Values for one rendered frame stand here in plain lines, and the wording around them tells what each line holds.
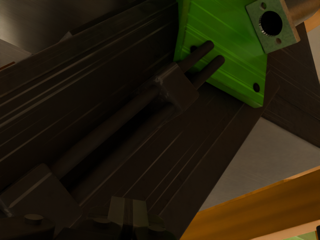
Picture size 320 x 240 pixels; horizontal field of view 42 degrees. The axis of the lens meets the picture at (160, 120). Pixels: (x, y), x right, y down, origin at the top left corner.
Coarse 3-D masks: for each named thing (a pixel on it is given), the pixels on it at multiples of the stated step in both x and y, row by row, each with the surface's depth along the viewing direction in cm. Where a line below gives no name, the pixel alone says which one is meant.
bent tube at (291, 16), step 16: (256, 0) 43; (272, 0) 41; (288, 0) 44; (304, 0) 45; (256, 16) 43; (272, 16) 45; (288, 16) 41; (304, 16) 45; (256, 32) 44; (272, 32) 44; (288, 32) 42; (272, 48) 44
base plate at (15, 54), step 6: (0, 42) 89; (6, 42) 89; (0, 48) 91; (6, 48) 91; (12, 48) 91; (18, 48) 91; (0, 54) 92; (6, 54) 92; (12, 54) 92; (18, 54) 92; (24, 54) 92; (30, 54) 92; (0, 60) 94; (6, 60) 94; (12, 60) 94; (18, 60) 94; (0, 66) 96
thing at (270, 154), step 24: (288, 48) 64; (288, 72) 60; (312, 72) 66; (288, 96) 57; (312, 96) 62; (264, 120) 51; (288, 120) 55; (312, 120) 60; (264, 144) 56; (288, 144) 56; (312, 144) 57; (240, 168) 63; (264, 168) 63; (288, 168) 63; (312, 168) 63; (216, 192) 71; (240, 192) 71
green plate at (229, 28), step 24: (192, 0) 39; (216, 0) 41; (240, 0) 44; (192, 24) 38; (216, 24) 41; (240, 24) 43; (192, 48) 38; (216, 48) 40; (240, 48) 42; (192, 72) 38; (216, 72) 39; (240, 72) 42; (264, 72) 44; (240, 96) 41
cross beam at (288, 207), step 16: (304, 176) 77; (272, 192) 82; (288, 192) 79; (304, 192) 76; (224, 208) 90; (240, 208) 86; (256, 208) 83; (272, 208) 80; (288, 208) 78; (304, 208) 75; (192, 224) 96; (208, 224) 92; (224, 224) 88; (240, 224) 85; (256, 224) 82; (272, 224) 79; (288, 224) 76; (304, 224) 74
